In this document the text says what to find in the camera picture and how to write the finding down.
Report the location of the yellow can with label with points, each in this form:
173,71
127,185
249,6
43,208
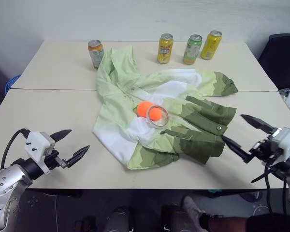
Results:
164,49

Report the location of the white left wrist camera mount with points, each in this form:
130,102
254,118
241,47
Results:
38,142

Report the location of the orange ball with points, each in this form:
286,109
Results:
155,114
143,108

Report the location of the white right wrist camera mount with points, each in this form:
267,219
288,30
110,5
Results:
287,140

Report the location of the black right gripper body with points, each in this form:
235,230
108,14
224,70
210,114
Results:
263,153

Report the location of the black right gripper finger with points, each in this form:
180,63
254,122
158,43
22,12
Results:
238,148
257,123

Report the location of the blue round bucket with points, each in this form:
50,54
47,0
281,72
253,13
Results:
11,83

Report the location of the person leg with grey sock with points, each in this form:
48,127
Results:
193,207

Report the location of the plain yellow drink can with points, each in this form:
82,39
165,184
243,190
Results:
210,46

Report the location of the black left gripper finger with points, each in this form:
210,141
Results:
77,155
61,135

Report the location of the green and white jacket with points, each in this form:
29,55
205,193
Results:
116,79

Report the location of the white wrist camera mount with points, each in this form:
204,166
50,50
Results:
287,140
38,142

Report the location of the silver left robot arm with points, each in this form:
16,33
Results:
4,183

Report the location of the black office chair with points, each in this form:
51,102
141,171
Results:
280,60

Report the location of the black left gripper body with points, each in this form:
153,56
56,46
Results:
53,161

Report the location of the orange and green drink can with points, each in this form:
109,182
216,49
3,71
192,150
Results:
96,54

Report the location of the dark rounded shape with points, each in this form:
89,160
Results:
117,220

